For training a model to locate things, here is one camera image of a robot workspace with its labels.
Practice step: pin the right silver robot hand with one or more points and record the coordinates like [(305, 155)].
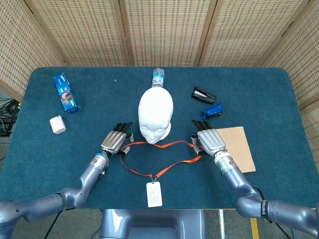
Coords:
[(210, 142)]

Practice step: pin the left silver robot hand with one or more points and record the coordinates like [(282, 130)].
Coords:
[(114, 142)]

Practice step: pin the white ID badge card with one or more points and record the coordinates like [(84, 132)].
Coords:
[(154, 195)]

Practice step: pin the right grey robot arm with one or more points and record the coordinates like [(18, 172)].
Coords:
[(236, 176)]

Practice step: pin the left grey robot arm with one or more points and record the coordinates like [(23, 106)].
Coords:
[(92, 171)]

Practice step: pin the white mannequin head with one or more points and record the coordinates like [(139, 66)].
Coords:
[(155, 112)]

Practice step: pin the kraft spiral notebook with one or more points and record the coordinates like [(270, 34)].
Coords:
[(239, 149)]

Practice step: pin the blue stapler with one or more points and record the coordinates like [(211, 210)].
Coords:
[(211, 111)]

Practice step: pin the teal table cloth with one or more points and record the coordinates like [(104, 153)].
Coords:
[(99, 99)]

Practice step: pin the black stapler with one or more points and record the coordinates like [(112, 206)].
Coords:
[(203, 95)]

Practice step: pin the pink tissue pack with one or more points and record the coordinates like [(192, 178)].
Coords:
[(57, 125)]

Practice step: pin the blue Oreo cookie box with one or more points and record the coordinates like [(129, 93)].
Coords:
[(66, 93)]

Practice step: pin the clear plastic water bottle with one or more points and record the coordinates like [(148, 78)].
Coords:
[(158, 77)]

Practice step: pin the grey robot torso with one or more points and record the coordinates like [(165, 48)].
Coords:
[(154, 224)]

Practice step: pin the woven bamboo folding screen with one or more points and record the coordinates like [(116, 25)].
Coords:
[(162, 30)]

